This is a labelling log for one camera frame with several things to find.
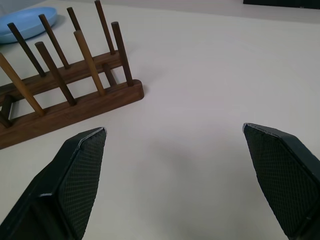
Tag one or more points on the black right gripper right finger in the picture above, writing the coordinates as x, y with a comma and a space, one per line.
282, 180

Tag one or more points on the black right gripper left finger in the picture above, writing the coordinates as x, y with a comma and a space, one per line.
75, 180

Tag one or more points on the blue plate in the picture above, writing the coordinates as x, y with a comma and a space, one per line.
25, 25

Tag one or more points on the wooden peg dish rack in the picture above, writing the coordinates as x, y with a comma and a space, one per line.
82, 100

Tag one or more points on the black object at table edge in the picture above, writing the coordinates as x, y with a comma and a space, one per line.
281, 1

